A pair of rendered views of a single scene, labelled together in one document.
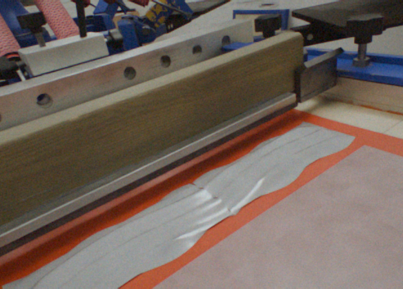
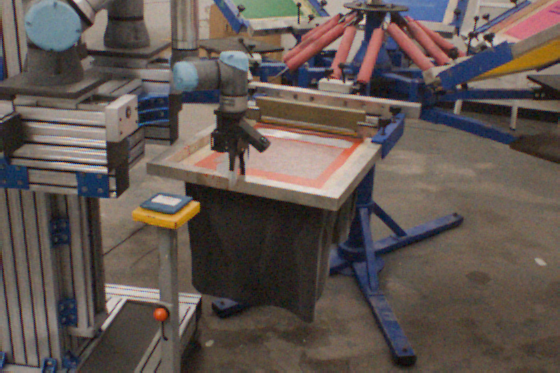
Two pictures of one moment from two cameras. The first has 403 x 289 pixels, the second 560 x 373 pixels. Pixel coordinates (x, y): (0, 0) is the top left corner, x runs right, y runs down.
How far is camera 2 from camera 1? 2.10 m
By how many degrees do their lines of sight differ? 47
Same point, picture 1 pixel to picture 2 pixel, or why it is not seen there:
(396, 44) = not seen: outside the picture
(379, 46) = not seen: outside the picture
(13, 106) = (302, 96)
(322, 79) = (368, 132)
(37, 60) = (322, 85)
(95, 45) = (344, 88)
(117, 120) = (295, 107)
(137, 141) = (298, 115)
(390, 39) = not seen: outside the picture
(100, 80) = (333, 101)
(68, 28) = (362, 74)
